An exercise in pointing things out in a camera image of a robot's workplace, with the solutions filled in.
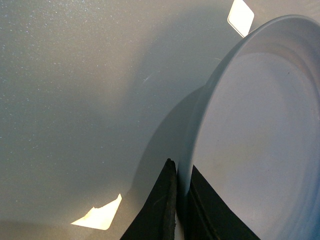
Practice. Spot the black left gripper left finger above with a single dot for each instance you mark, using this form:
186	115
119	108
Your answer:
157	218

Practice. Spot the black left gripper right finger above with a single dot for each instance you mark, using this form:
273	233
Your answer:
209	217

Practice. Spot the light blue round plate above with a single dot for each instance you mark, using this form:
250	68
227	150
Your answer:
248	118

